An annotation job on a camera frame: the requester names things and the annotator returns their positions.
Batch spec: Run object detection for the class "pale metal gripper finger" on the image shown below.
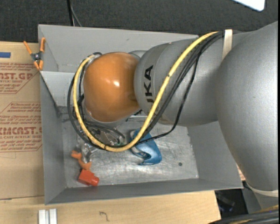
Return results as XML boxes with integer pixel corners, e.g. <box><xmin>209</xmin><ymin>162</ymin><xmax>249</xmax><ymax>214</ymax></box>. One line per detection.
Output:
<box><xmin>79</xmin><ymin>140</ymin><xmax>97</xmax><ymax>154</ymax></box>
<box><xmin>83</xmin><ymin>146</ymin><xmax>99</xmax><ymax>163</ymax></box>

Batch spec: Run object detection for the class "orange twisted toy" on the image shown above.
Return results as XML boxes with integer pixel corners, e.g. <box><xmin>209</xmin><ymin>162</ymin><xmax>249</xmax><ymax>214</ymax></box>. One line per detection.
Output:
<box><xmin>70</xmin><ymin>150</ymin><xmax>93</xmax><ymax>170</ymax></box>

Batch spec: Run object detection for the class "red plastic block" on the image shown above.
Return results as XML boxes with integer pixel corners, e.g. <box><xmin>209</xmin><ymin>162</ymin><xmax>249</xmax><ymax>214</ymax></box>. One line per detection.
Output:
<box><xmin>77</xmin><ymin>169</ymin><xmax>100</xmax><ymax>187</ymax></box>

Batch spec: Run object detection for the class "grey metal bin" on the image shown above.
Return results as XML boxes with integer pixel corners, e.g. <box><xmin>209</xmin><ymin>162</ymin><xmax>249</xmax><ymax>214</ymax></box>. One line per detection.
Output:
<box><xmin>38</xmin><ymin>24</ymin><xmax>245</xmax><ymax>205</ymax></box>

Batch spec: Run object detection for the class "blue curved plastic thing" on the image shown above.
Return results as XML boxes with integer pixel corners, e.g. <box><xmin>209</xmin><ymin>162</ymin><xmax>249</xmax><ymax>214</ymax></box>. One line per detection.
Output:
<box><xmin>130</xmin><ymin>129</ymin><xmax>163</xmax><ymax>166</ymax></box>

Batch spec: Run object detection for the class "brown cardboard board red print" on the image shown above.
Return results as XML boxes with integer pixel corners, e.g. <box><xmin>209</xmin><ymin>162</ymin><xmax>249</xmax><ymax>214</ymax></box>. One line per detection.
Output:
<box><xmin>0</xmin><ymin>40</ymin><xmax>45</xmax><ymax>201</ymax></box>

